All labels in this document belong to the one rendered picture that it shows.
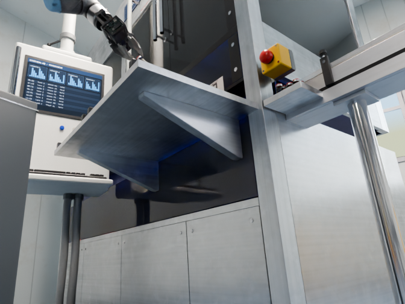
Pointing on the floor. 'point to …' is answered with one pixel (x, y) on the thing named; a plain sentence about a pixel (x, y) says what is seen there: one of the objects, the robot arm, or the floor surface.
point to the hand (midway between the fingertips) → (138, 57)
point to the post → (269, 164)
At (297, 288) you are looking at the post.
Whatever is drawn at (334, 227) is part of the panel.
